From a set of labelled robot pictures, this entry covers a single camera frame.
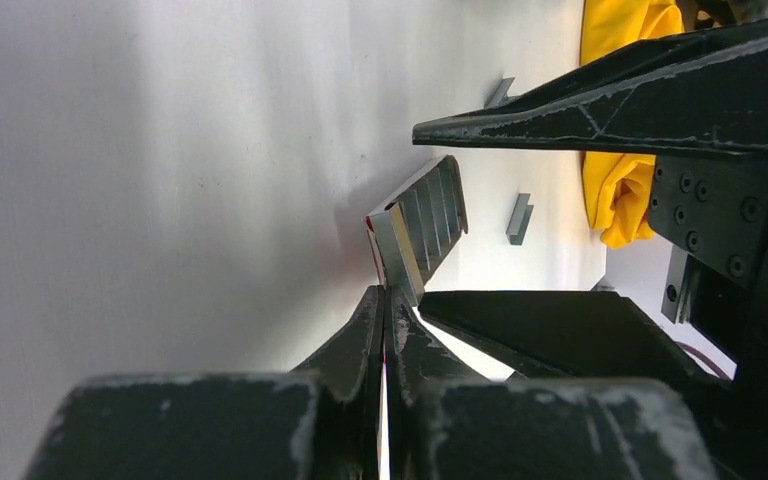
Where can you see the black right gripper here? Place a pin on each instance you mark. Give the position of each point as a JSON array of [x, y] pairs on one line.
[[716, 212]]

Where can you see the staple box with staples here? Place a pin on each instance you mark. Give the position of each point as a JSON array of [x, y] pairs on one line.
[[415, 228]]

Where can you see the grey staple strip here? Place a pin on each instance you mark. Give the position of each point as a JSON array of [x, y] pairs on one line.
[[519, 219], [500, 93]]

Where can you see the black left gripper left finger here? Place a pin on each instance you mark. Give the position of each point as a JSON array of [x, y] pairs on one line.
[[316, 421]]

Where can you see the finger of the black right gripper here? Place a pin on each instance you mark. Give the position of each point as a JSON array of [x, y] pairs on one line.
[[699, 94], [584, 334]]

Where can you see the yellow crumpled cloth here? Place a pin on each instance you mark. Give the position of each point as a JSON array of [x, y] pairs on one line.
[[618, 168]]

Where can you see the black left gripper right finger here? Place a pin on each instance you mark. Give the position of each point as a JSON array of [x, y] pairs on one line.
[[457, 412]]

